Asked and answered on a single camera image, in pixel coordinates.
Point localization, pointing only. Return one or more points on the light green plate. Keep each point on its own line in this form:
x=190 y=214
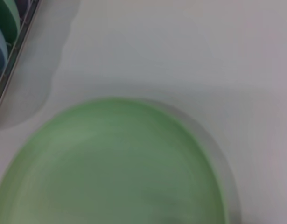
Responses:
x=110 y=163

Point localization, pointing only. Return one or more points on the clear acrylic plate rack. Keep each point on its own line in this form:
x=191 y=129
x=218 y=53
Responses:
x=17 y=58

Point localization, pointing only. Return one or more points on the dark green plate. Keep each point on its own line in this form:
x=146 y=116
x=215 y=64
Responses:
x=8 y=21

